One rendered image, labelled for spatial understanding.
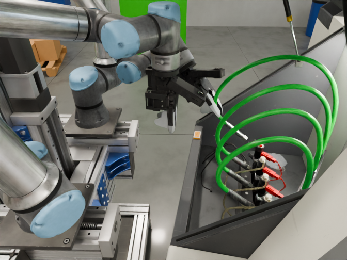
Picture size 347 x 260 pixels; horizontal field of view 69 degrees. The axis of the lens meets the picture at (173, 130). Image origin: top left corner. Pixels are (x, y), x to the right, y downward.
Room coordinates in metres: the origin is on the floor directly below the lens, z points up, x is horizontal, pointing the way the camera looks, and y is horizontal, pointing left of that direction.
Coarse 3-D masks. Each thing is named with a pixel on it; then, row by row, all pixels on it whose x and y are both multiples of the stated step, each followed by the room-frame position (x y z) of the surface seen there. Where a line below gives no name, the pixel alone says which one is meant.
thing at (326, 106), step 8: (272, 88) 0.62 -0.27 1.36; (280, 88) 0.62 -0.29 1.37; (288, 88) 0.61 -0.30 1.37; (296, 88) 0.61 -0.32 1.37; (304, 88) 0.61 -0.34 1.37; (312, 88) 0.61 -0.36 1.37; (248, 96) 0.64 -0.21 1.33; (256, 96) 0.63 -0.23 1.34; (320, 96) 0.60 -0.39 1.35; (240, 104) 0.64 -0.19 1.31; (328, 104) 0.60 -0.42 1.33; (232, 112) 0.64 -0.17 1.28; (328, 112) 0.59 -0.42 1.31; (224, 120) 0.64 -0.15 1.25; (328, 120) 0.59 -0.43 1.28; (216, 128) 0.65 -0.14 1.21; (328, 128) 0.59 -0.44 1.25; (216, 136) 0.65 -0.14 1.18; (328, 136) 0.59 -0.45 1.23; (224, 152) 0.64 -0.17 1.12; (232, 160) 0.63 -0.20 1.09; (240, 160) 0.63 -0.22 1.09; (320, 160) 0.58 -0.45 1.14; (248, 168) 0.62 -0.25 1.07
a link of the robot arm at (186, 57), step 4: (180, 52) 0.85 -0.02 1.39; (184, 52) 0.85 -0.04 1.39; (188, 52) 0.86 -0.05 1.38; (180, 56) 0.84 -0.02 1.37; (184, 56) 0.84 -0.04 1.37; (188, 56) 0.85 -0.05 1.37; (192, 56) 0.86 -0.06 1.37; (180, 60) 0.83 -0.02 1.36; (184, 60) 0.83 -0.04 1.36; (188, 60) 0.84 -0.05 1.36; (192, 60) 0.85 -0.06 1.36; (180, 64) 0.83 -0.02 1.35; (184, 64) 0.83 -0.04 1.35
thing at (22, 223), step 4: (16, 216) 0.44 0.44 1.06; (16, 220) 0.42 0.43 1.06; (20, 220) 0.41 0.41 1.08; (24, 220) 0.41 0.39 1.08; (20, 224) 0.41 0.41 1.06; (24, 224) 0.41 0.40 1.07; (28, 224) 0.40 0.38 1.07; (24, 228) 0.40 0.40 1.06; (28, 228) 0.40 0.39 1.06; (28, 232) 0.40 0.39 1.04; (32, 232) 0.40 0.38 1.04
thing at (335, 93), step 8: (272, 56) 0.73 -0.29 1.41; (280, 56) 0.72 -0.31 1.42; (288, 56) 0.71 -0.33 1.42; (296, 56) 0.71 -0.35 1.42; (304, 56) 0.70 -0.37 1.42; (248, 64) 0.74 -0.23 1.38; (256, 64) 0.73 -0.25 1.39; (312, 64) 0.69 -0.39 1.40; (320, 64) 0.69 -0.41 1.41; (240, 72) 0.74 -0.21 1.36; (328, 72) 0.68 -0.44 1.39; (224, 80) 0.76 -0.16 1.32; (336, 88) 0.67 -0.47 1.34; (216, 96) 0.76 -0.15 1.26; (336, 96) 0.66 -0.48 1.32; (216, 104) 0.76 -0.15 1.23; (336, 104) 0.66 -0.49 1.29; (336, 112) 0.66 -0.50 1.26
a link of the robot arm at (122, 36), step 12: (108, 24) 0.53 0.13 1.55; (120, 24) 0.54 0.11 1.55; (132, 24) 0.55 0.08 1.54; (144, 24) 0.57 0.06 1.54; (156, 24) 0.58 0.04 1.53; (108, 36) 0.53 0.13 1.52; (120, 36) 0.52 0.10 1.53; (132, 36) 0.53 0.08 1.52; (144, 36) 0.55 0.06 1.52; (156, 36) 0.57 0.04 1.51; (108, 48) 0.54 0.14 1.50; (120, 48) 0.51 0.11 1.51; (132, 48) 0.53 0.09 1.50; (144, 48) 0.56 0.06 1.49
